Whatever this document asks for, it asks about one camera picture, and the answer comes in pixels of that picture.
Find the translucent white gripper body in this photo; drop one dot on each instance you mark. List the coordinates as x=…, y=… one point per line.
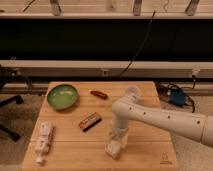
x=118, y=138

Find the red brown sausage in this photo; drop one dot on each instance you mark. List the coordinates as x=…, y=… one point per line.
x=99, y=94

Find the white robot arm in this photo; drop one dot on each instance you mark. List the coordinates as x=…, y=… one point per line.
x=197, y=127

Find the blue power box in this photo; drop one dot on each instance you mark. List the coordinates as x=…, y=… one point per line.
x=177, y=98

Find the white tube bottle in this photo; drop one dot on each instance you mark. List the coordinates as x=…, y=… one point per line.
x=43, y=141

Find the white wall outlet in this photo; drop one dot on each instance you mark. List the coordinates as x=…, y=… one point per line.
x=105, y=72

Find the red black small box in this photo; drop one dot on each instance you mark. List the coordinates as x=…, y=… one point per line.
x=90, y=121

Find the green bowl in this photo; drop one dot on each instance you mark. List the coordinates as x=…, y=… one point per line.
x=62, y=96

